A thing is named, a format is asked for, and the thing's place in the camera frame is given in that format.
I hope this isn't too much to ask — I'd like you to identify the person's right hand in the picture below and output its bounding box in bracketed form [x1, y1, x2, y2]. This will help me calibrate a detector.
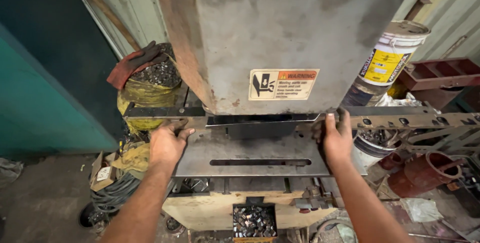
[312, 108, 354, 163]

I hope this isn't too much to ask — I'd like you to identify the person's left hand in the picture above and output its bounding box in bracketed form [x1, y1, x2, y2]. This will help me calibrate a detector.
[149, 119, 196, 166]

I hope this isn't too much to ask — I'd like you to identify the long punched metal strip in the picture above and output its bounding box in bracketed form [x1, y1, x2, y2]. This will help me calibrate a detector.
[123, 105, 480, 130]

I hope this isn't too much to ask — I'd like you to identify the yellow cloth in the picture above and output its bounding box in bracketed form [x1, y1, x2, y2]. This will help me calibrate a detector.
[112, 142, 151, 181]

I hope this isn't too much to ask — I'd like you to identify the white bucket of metal scraps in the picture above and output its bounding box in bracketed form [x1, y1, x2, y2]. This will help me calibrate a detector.
[350, 129, 404, 169]

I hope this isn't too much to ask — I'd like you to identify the yellow sack of metal pieces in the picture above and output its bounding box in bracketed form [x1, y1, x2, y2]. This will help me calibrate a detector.
[117, 43, 183, 131]

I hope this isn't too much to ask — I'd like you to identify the cardboard box with socket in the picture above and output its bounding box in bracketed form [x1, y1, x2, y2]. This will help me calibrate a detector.
[89, 151, 118, 192]

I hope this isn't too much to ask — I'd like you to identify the red work glove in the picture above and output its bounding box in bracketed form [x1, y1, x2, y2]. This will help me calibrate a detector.
[106, 41, 169, 90]

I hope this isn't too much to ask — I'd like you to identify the grey punch press machine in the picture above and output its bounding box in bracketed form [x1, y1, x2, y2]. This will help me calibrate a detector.
[151, 0, 421, 232]

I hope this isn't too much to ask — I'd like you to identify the rusty red metal cylinder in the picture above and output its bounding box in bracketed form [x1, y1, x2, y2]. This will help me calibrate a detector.
[387, 151, 464, 199]

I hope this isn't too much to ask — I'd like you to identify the white yellow label bucket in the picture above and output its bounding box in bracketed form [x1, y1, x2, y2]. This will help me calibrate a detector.
[358, 20, 431, 87]

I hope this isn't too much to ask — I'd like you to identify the white plastic bag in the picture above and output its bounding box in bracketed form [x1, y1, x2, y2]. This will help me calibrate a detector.
[400, 197, 444, 223]

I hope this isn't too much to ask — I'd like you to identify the box of cut metal pieces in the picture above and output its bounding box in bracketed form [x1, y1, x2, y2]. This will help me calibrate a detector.
[232, 204, 278, 243]

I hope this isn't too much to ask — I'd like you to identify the red metal tray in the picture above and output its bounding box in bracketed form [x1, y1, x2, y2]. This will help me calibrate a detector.
[397, 57, 480, 92]

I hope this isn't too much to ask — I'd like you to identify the wooden stick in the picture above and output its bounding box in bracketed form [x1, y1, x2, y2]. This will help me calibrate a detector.
[65, 0, 141, 52]

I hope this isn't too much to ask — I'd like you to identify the coiled black cable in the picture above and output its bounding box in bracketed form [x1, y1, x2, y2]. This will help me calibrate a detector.
[90, 172, 142, 214]

